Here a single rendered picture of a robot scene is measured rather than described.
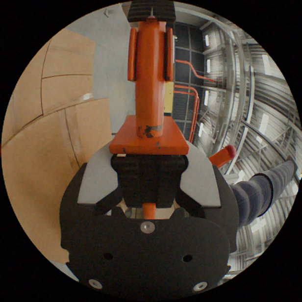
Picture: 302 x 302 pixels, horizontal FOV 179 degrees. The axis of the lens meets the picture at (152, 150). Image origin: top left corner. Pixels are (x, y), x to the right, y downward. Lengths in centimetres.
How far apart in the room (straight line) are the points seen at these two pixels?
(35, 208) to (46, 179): 5
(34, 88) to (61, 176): 51
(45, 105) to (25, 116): 15
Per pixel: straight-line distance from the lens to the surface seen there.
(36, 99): 61
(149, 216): 20
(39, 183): 15
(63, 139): 18
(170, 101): 752
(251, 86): 263
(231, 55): 644
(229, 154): 16
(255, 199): 42
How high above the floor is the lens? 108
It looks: 1 degrees up
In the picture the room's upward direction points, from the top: 91 degrees clockwise
